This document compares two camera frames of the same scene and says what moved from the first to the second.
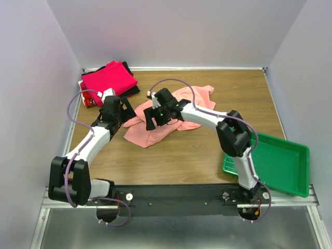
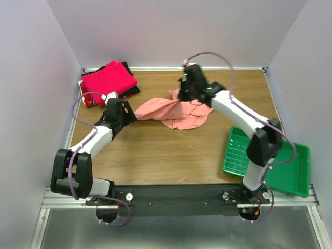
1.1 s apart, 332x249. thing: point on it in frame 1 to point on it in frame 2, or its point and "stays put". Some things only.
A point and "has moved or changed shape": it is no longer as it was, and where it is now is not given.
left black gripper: (129, 113) stays put
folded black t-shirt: (94, 70) stays put
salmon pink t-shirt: (138, 135) has moved or changed shape
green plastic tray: (283, 165) stays put
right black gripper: (149, 113) to (181, 97)
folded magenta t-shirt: (114, 75) stays put
